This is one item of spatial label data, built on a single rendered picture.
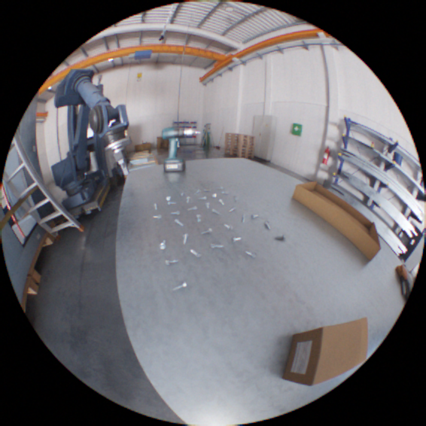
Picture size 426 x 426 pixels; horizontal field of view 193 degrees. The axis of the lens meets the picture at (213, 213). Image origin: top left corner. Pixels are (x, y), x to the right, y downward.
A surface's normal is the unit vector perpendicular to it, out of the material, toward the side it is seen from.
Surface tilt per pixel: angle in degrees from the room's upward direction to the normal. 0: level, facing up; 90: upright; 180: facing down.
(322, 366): 0
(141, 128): 90
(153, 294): 0
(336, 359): 0
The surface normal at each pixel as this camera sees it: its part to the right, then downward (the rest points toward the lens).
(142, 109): 0.47, 0.53
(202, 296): 0.05, -0.81
